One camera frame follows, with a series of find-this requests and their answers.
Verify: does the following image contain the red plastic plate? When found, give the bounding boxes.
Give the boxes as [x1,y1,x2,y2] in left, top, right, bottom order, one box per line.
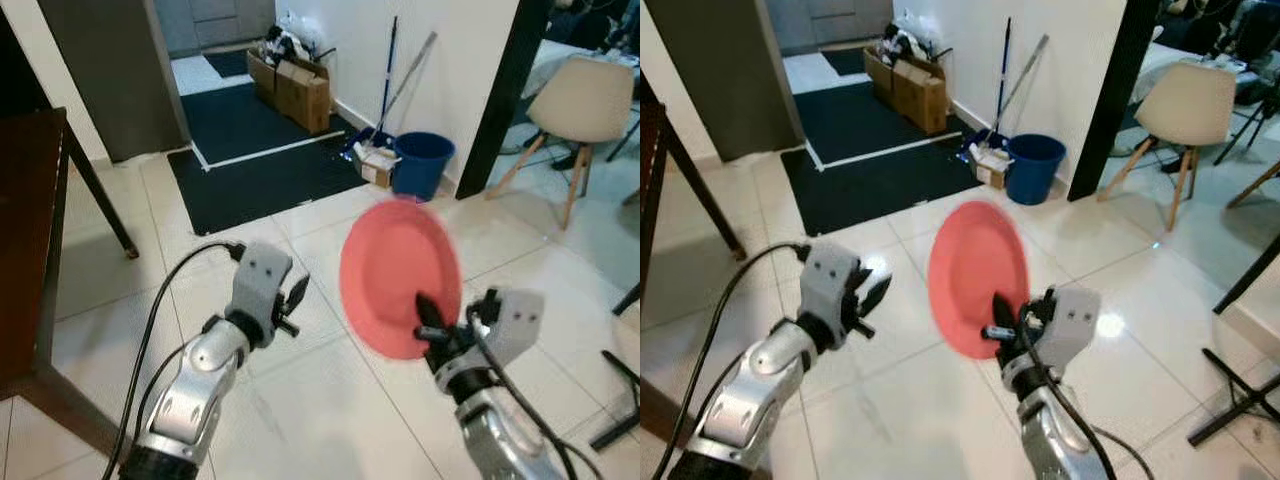
[338,197,464,362]
[926,199,1032,360]

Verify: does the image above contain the dark brown wooden table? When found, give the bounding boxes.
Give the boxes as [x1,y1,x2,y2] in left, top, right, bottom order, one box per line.
[640,74,748,446]
[0,107,142,457]

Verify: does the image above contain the large brown cardboard box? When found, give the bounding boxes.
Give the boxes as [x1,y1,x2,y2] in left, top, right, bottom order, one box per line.
[246,44,334,137]
[864,44,950,137]

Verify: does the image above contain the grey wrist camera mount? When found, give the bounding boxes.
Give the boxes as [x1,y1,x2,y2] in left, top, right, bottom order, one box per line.
[1039,284,1102,372]
[477,289,547,367]
[227,241,295,347]
[799,242,864,347]

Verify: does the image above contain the beige chair, wooden legs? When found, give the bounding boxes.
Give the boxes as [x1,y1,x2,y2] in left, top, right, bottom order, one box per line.
[1096,61,1239,234]
[486,54,637,232]

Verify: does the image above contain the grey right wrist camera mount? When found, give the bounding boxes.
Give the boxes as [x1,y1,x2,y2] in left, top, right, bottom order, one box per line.
[1039,284,1102,372]
[477,289,547,367]

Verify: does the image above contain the grey broom handle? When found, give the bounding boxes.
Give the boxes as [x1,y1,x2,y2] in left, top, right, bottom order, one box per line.
[999,34,1052,133]
[384,30,439,133]

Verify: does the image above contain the small open cardboard box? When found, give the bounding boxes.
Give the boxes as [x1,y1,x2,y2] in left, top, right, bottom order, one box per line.
[967,142,1012,192]
[349,139,402,190]

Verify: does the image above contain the black tripod legs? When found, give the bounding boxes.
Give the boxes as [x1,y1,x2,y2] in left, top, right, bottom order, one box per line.
[1187,234,1280,447]
[588,284,641,453]

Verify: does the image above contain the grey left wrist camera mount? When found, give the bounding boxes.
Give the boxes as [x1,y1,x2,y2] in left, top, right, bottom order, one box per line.
[227,241,295,347]
[799,242,864,347]

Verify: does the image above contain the black floor mat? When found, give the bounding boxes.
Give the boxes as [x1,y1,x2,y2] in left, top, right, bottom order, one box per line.
[781,79,987,237]
[167,79,402,237]

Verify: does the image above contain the dark grey door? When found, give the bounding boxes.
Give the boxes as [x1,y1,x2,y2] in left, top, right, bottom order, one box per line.
[647,0,802,162]
[39,0,192,164]

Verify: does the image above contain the blue mop handle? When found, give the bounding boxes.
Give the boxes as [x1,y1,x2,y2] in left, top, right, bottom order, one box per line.
[378,14,400,143]
[993,14,1013,151]

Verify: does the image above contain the blue plastic bucket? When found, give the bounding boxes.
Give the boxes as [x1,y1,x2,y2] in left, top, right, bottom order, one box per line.
[1004,132,1069,207]
[391,131,457,202]

